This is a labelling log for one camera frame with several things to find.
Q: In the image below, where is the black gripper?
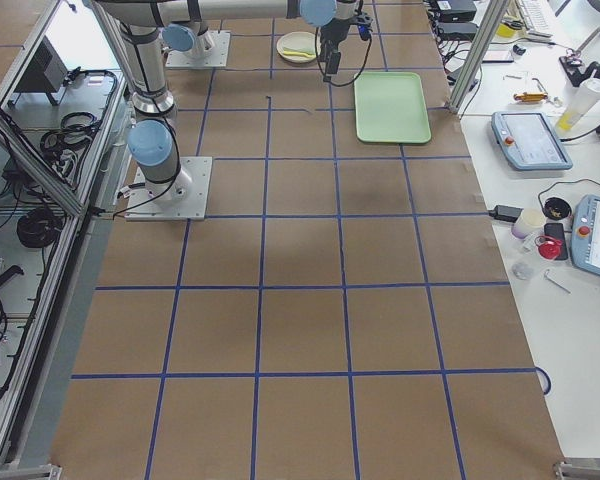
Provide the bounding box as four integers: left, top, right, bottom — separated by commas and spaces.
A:
318, 23, 350, 76

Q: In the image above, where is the cream round plate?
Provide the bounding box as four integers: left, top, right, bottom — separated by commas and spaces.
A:
276, 31, 317, 64

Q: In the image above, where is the yellow plastic fork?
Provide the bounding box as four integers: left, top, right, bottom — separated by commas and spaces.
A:
283, 48, 316, 58

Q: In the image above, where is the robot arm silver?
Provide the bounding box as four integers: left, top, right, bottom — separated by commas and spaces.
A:
161, 23, 215, 59
94, 1, 372, 118

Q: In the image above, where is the light green tray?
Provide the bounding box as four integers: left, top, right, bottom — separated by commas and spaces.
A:
354, 72, 431, 145

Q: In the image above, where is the white keyboard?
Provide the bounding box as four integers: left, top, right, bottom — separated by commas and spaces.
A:
513, 0, 553, 39

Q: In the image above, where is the upper teach pendant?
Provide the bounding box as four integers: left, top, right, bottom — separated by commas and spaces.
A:
491, 111, 573, 171

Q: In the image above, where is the teach pendant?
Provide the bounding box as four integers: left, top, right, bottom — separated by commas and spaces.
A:
491, 111, 573, 171
570, 195, 600, 276

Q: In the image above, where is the black power adapter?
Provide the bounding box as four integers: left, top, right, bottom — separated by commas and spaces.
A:
488, 205, 523, 223

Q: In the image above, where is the white lavender cup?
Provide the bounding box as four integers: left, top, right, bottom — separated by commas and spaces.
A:
511, 208, 547, 239

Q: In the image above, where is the black bowl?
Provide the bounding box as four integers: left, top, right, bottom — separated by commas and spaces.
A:
542, 197, 572, 221

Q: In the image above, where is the black electronics box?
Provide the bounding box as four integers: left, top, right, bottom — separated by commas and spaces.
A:
14, 36, 69, 106

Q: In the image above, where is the black smartphone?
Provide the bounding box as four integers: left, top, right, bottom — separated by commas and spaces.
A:
544, 222, 569, 260

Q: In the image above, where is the red round lid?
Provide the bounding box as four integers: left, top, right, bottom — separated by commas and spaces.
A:
536, 238, 563, 260

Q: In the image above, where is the lower teach pendant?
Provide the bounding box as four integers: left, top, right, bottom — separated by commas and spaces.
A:
570, 195, 600, 276

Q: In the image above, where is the metal hex key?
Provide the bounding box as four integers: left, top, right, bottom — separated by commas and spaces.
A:
543, 269, 572, 295

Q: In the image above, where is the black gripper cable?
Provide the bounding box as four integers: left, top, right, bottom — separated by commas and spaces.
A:
321, 9, 376, 89

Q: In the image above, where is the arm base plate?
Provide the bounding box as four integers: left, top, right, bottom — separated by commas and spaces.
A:
123, 156, 213, 221
162, 30, 231, 70

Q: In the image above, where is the aluminium frame post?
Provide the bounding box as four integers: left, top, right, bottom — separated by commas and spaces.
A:
447, 0, 508, 113

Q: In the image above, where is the orange handled tool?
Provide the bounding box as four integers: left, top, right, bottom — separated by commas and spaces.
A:
513, 92, 548, 103

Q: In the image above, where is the aluminium side frame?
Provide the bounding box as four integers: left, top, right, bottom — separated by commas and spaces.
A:
0, 1, 129, 470

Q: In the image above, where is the coiled black cable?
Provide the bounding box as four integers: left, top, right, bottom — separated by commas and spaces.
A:
17, 208, 61, 250

